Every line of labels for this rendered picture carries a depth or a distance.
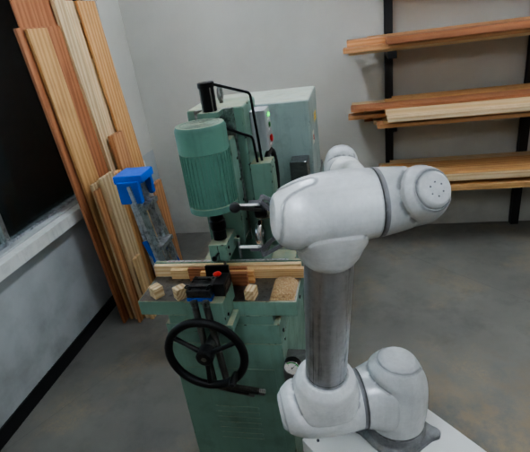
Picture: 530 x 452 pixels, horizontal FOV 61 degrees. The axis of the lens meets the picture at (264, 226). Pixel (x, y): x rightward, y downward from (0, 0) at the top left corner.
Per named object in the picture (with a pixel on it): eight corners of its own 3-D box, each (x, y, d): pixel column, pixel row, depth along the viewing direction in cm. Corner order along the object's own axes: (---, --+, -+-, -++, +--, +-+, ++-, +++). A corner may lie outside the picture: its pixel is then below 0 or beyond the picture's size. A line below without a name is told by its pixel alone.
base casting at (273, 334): (169, 342, 173) (164, 323, 170) (212, 266, 224) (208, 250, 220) (282, 344, 164) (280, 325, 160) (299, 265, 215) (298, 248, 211)
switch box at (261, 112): (254, 152, 179) (248, 111, 173) (259, 144, 188) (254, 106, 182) (269, 151, 178) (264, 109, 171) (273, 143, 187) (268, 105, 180)
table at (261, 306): (129, 330, 162) (125, 317, 159) (161, 284, 188) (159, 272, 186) (295, 334, 148) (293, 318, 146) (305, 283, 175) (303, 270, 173)
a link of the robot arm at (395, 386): (437, 436, 118) (444, 373, 108) (369, 448, 116) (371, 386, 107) (411, 390, 132) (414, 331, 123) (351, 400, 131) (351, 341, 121)
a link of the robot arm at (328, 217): (368, 443, 117) (285, 457, 116) (349, 389, 130) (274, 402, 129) (400, 191, 73) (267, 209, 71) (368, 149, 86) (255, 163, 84)
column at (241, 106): (216, 274, 198) (184, 111, 168) (229, 251, 217) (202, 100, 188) (266, 274, 193) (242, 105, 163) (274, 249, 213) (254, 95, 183)
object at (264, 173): (255, 200, 178) (249, 164, 171) (259, 192, 186) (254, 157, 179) (275, 199, 176) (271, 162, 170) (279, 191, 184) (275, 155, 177)
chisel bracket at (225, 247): (212, 265, 168) (207, 245, 165) (221, 247, 180) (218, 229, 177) (230, 265, 166) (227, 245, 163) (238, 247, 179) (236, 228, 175)
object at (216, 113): (200, 133, 162) (191, 84, 155) (206, 127, 169) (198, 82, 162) (221, 131, 160) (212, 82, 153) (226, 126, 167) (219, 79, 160)
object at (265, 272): (172, 279, 179) (169, 270, 178) (174, 276, 181) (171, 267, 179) (316, 277, 167) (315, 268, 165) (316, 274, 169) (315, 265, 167)
